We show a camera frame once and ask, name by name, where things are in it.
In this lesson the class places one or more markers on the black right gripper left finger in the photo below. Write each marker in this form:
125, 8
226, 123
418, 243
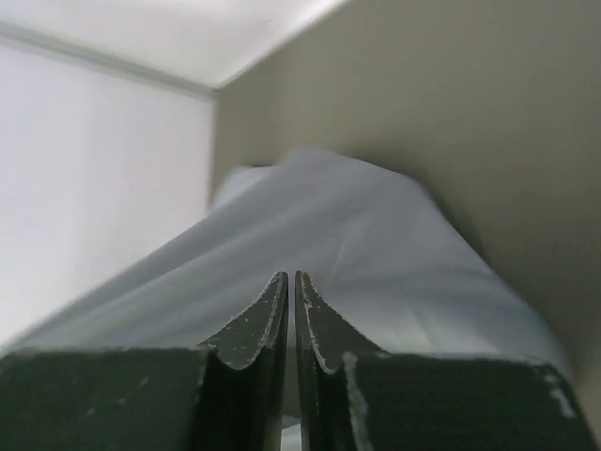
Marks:
223, 394

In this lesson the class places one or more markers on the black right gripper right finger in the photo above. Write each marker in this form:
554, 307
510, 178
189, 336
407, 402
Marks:
356, 396

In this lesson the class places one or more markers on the grey fabric pillowcase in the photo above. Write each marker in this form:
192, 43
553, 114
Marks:
375, 246

